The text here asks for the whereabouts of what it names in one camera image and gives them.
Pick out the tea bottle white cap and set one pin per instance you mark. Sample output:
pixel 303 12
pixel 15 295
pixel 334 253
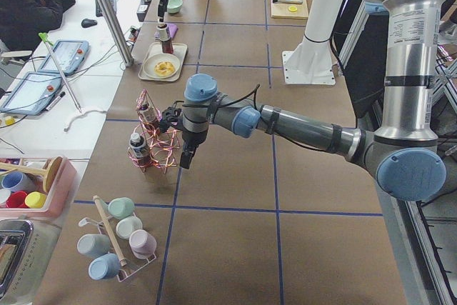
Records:
pixel 165 38

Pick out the front tea bottle in rack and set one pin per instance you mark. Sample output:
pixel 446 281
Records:
pixel 140 149

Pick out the tea bottle in rack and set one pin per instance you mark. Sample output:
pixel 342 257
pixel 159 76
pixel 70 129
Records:
pixel 140 149
pixel 147 114

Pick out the rear tea bottle in rack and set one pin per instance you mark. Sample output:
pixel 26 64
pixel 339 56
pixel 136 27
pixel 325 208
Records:
pixel 147 114

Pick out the green bowl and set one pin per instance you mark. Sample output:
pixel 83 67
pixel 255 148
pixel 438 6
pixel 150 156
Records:
pixel 174 6

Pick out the purple folded cloth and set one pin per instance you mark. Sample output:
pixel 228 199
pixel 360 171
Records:
pixel 172 30

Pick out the glazed donut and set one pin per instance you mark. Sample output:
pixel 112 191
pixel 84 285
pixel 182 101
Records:
pixel 164 69

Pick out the cream round plate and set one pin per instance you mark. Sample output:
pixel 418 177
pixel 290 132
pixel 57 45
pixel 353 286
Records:
pixel 151 61

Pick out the black computer mouse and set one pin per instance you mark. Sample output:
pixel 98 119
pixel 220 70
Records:
pixel 87 23

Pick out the green cup on rack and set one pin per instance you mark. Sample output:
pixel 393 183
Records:
pixel 120 208

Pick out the white cup on rack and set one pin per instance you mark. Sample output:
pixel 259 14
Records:
pixel 127 226

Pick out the lilac cup on rack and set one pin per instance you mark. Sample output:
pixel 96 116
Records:
pixel 143 244

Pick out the far teach pendant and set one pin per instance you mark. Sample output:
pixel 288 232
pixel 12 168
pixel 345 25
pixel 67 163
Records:
pixel 70 54

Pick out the teach pendant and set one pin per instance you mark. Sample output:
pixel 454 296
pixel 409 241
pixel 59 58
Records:
pixel 70 54
pixel 32 94

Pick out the metal muddler black tip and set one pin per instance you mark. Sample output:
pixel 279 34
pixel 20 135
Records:
pixel 287 1

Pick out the metal reaching stick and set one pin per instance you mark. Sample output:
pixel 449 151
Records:
pixel 81 111

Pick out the pink storage bin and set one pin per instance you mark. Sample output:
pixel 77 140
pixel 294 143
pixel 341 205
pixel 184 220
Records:
pixel 54 182

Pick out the wooden cutting board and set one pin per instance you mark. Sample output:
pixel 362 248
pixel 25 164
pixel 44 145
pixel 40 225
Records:
pixel 280 11

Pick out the grey blue cup on rack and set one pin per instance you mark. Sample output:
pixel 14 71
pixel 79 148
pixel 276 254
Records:
pixel 93 245

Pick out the person in black jacket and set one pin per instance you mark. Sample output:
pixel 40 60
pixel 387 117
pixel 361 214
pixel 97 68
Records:
pixel 23 20

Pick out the near teach pendant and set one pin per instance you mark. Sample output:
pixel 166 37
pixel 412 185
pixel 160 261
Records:
pixel 32 94

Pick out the silver toaster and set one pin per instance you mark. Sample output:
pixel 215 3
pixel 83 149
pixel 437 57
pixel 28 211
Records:
pixel 26 248

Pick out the copper wire bottle rack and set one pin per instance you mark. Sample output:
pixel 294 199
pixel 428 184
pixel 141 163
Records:
pixel 163 146

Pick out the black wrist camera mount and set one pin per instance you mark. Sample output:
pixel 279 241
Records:
pixel 171 117

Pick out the aluminium frame post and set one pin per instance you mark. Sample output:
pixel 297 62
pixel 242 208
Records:
pixel 116 32

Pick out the white wire cup rack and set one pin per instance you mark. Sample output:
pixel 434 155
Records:
pixel 105 224

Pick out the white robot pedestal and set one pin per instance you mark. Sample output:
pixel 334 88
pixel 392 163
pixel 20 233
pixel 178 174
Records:
pixel 310 62

